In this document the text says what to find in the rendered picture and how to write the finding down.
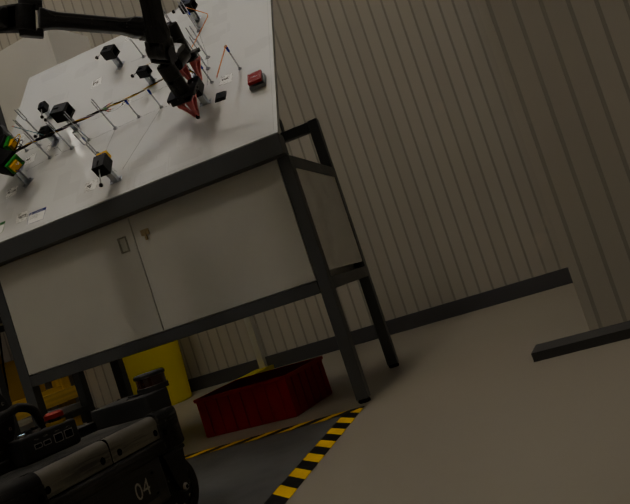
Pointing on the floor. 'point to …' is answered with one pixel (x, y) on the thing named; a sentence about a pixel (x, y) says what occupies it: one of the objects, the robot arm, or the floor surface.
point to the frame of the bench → (326, 285)
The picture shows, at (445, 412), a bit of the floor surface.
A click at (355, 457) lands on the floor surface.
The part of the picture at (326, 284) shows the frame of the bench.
